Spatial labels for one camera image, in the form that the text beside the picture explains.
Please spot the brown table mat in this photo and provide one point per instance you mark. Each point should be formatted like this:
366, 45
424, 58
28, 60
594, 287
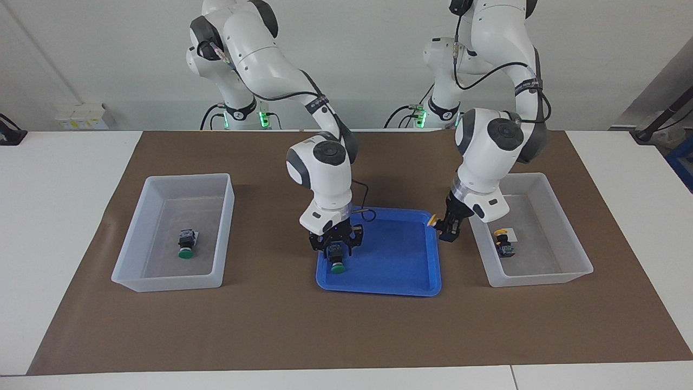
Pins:
270, 325

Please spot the green push button switch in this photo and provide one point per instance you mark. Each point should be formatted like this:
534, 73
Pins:
186, 245
337, 262

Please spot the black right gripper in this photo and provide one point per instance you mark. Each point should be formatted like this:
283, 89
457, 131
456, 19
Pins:
338, 234

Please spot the black clamp bracket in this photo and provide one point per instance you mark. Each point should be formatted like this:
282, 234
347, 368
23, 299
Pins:
10, 134

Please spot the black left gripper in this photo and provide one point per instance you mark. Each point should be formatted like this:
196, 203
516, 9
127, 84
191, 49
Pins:
457, 207

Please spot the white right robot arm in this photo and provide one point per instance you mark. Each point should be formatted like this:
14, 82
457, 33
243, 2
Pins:
260, 49

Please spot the black stand pole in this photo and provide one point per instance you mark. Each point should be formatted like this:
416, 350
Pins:
658, 122

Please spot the blue crate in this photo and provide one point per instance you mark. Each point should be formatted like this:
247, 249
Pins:
682, 162

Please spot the blue plastic tray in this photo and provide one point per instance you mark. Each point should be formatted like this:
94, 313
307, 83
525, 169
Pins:
400, 260

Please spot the translucent white plastic box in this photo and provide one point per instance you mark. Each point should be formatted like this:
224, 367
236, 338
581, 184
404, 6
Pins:
162, 265
541, 260

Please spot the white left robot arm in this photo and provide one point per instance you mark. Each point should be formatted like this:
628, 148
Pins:
487, 157

